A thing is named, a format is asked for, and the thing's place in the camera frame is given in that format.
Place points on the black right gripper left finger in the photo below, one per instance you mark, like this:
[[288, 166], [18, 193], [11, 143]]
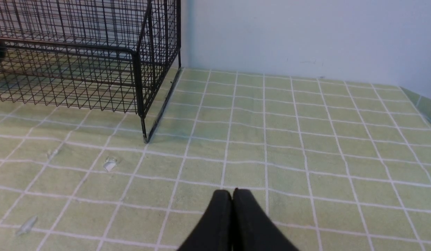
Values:
[[212, 232]]

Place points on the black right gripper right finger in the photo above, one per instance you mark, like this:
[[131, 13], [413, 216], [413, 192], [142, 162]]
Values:
[[253, 230]]

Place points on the green checkered tablecloth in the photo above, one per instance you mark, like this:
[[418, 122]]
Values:
[[336, 165]]

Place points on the black wire mesh rack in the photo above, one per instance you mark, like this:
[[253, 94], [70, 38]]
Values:
[[119, 55]]

